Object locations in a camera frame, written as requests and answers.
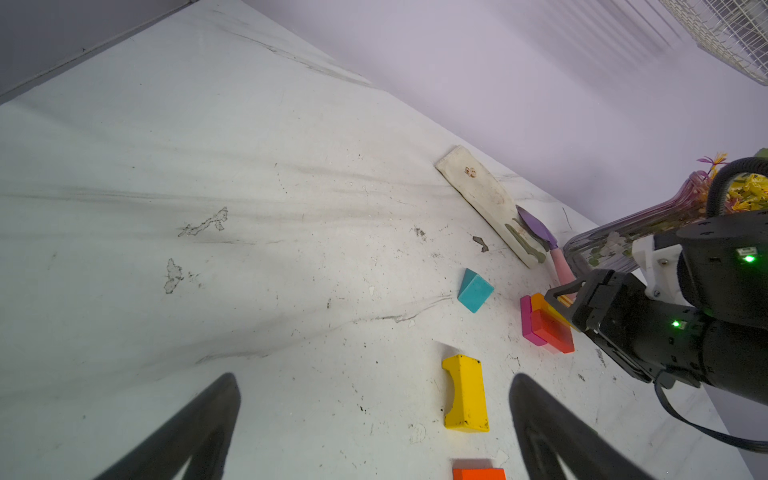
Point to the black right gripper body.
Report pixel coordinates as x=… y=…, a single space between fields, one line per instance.
x=650 y=339

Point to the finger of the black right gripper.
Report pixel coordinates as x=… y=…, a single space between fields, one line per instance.
x=575 y=301

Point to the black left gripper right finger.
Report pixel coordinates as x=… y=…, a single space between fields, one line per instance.
x=550 y=436

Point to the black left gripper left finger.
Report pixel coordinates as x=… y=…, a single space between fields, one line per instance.
x=195 y=441

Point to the red wood block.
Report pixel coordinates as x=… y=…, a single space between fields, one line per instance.
x=552 y=331

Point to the orange wood block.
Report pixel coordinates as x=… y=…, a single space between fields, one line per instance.
x=539 y=303

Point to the magenta wood block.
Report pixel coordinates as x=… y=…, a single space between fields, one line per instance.
x=526 y=325

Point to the yellow wood block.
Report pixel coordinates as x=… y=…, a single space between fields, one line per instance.
x=468 y=412

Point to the teal wood block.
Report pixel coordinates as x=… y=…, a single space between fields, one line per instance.
x=474 y=291

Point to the red orange flat block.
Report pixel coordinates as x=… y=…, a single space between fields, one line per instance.
x=476 y=469

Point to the purple glass vase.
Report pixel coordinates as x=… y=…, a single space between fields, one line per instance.
x=610 y=246

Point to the beige dirty cloth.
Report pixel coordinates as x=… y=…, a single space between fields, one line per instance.
x=488 y=197

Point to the yellow flower bouquet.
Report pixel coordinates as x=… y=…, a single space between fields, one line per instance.
x=739 y=186

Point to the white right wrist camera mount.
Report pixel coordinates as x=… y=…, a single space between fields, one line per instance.
x=659 y=268

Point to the white wire wall basket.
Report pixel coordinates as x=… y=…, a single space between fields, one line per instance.
x=733 y=31

